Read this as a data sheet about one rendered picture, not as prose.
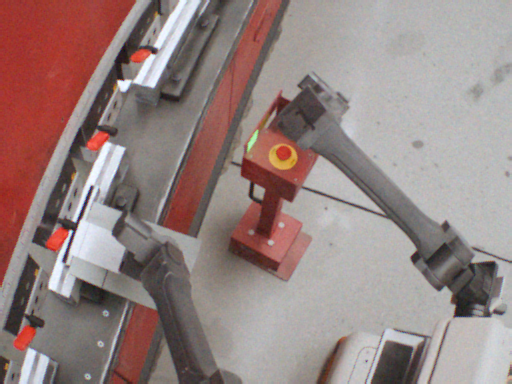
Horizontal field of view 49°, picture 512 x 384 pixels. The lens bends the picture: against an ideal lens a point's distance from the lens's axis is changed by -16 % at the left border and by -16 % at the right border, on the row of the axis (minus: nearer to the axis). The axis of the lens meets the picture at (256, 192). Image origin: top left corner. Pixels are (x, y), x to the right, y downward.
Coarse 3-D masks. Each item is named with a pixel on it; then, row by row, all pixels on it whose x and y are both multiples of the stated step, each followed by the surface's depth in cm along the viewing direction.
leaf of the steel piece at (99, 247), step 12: (96, 228) 136; (84, 240) 135; (96, 240) 135; (108, 240) 135; (84, 252) 133; (96, 252) 134; (108, 252) 134; (120, 252) 134; (96, 264) 133; (108, 264) 133
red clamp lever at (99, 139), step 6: (102, 126) 117; (108, 126) 117; (102, 132) 114; (108, 132) 115; (114, 132) 116; (96, 138) 111; (102, 138) 112; (108, 138) 115; (90, 144) 109; (96, 144) 109; (102, 144) 112; (96, 150) 110
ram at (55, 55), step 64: (0, 0) 61; (64, 0) 80; (128, 0) 107; (0, 64) 68; (64, 64) 90; (0, 128) 74; (64, 128) 100; (0, 192) 80; (0, 256) 86; (0, 320) 90
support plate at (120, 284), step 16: (96, 208) 138; (96, 224) 136; (112, 224) 137; (176, 240) 137; (192, 240) 137; (192, 256) 136; (80, 272) 132; (96, 272) 132; (112, 272) 133; (112, 288) 131; (128, 288) 131; (144, 304) 130
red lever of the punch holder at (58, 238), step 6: (60, 222) 109; (66, 222) 108; (72, 222) 109; (60, 228) 106; (66, 228) 107; (72, 228) 108; (54, 234) 104; (60, 234) 104; (66, 234) 105; (48, 240) 102; (54, 240) 102; (60, 240) 103; (48, 246) 101; (54, 246) 101; (60, 246) 103
